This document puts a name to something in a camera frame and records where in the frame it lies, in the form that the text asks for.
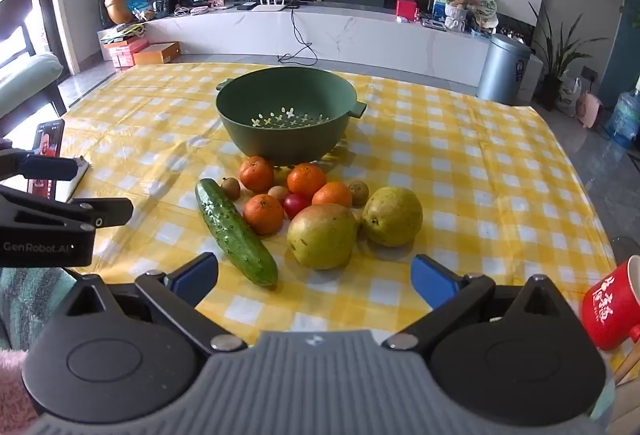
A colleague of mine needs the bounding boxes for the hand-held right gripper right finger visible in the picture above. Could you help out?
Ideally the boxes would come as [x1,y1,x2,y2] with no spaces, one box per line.
[382,254,568,352]

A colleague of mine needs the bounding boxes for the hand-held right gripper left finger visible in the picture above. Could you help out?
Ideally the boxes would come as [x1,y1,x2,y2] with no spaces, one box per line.
[60,252,247,352]

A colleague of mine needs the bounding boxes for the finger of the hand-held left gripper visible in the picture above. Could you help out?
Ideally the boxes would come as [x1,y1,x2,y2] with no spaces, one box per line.
[0,149,81,181]
[0,185,134,231]

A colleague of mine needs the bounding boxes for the green cucumber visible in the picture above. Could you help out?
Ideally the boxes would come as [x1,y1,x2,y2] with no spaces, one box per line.
[195,178,279,288]

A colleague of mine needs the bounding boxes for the yellow-green pear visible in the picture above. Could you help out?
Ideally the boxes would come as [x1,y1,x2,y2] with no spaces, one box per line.
[361,186,424,248]
[287,204,360,271]

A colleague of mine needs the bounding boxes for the orange tangerine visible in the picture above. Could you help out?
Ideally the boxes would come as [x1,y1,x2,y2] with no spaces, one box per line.
[239,156,275,194]
[286,163,327,199]
[243,194,285,236]
[311,182,353,208]

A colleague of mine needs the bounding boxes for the red cherry tomato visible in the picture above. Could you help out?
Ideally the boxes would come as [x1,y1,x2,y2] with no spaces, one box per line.
[283,192,312,220]

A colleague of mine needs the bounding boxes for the green colander bowl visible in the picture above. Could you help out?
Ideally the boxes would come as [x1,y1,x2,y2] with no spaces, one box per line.
[216,68,367,164]

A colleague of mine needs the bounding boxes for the black smartphone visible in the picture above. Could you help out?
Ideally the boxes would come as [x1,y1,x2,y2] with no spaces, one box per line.
[31,118,66,203]

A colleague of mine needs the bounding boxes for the white phone stand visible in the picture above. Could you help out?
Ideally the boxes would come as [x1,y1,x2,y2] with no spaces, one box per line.
[54,155,91,203]

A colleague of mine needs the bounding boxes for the teal knitted clothing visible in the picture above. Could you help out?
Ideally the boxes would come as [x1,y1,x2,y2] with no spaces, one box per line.
[0,267,76,351]

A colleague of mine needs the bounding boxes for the dark chair with green cushion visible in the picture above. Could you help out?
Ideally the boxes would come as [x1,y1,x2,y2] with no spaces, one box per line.
[0,0,68,126]

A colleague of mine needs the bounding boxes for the yellow checkered tablecloth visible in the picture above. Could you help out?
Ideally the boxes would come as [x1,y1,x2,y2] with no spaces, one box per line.
[0,62,640,416]

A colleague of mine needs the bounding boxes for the pink shoe boxes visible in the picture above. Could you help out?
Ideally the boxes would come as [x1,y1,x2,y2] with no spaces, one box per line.
[109,38,150,68]

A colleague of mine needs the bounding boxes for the pink fuzzy cloth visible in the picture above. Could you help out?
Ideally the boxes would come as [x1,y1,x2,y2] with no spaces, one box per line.
[0,349,38,431]

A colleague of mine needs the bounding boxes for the pile of books and papers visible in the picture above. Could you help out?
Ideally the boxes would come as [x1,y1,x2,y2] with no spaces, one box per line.
[98,22,146,47]

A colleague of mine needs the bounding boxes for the orange cardboard box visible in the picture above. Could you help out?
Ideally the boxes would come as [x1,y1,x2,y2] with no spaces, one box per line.
[133,41,181,65]

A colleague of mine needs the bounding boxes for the gold acorn-shaped vase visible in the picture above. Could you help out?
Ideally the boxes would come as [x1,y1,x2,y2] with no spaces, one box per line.
[104,0,139,24]

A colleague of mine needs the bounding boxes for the red mug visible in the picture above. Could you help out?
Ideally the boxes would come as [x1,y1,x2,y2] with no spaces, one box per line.
[581,255,640,352]

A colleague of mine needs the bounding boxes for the blue snack bag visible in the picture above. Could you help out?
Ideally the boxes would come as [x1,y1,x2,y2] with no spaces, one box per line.
[125,0,153,21]

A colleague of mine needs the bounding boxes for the silver pedal trash can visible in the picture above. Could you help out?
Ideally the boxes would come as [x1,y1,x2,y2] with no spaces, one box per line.
[476,34,532,105]

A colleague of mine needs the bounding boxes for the tall potted floor plant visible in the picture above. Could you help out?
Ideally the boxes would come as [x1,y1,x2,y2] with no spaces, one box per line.
[527,2,608,111]

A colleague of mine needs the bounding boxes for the white plastic bag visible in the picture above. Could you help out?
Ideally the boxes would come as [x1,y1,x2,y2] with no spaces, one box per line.
[557,75,583,116]

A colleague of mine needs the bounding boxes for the pink pig-shaped heater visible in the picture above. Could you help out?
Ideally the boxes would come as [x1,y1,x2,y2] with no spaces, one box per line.
[575,91,604,130]

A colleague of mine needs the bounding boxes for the white marble media cabinet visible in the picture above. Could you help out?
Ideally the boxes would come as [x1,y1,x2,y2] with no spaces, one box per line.
[145,2,543,91]

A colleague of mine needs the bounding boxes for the blue water bottle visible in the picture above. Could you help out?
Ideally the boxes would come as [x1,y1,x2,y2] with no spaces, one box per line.
[605,88,640,149]

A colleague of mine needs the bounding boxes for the teddy bear in white basket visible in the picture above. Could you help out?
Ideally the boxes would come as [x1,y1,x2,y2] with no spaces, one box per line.
[445,0,473,32]

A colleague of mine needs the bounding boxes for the round printed hand fan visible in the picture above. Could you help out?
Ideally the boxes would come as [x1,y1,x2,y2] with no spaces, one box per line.
[470,0,499,28]

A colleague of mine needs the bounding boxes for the black cable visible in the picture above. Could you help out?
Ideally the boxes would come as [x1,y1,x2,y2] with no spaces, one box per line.
[277,8,318,66]

